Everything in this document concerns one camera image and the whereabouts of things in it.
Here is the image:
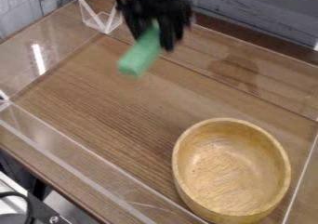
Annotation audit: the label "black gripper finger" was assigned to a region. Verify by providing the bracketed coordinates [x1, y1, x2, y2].
[158, 15, 186, 51]
[124, 8, 153, 40]

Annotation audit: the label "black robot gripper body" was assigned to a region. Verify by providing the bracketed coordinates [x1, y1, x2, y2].
[116, 0, 192, 24]

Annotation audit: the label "green rectangular block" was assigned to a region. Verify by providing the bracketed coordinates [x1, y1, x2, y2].
[118, 22, 162, 76]

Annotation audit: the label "brown wooden bowl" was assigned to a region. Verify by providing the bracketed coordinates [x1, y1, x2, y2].
[172, 118, 292, 224]

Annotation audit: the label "clear acrylic corner bracket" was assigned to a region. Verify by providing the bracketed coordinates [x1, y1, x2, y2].
[79, 0, 124, 34]

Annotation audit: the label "clear acrylic wall panels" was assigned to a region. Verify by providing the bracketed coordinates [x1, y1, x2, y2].
[0, 4, 318, 224]

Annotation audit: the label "black cable at bottom left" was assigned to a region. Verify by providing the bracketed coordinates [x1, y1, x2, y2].
[0, 191, 37, 224]

